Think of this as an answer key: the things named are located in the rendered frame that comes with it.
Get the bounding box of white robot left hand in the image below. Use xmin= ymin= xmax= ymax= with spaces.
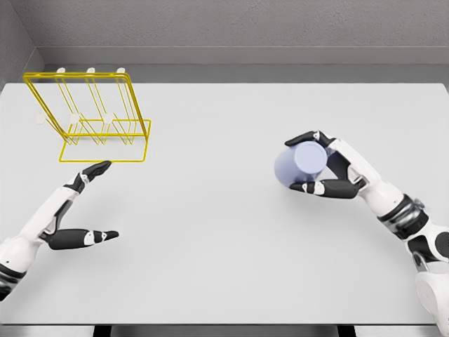
xmin=18 ymin=160 xmax=120 ymax=252

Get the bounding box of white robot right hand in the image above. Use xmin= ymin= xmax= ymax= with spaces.
xmin=284 ymin=131 xmax=401 ymax=211

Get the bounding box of lavender cup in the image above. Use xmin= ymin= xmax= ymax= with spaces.
xmin=274 ymin=140 xmax=349 ymax=189

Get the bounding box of yellow wire cup holder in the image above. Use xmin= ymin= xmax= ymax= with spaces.
xmin=22 ymin=67 xmax=153 ymax=164

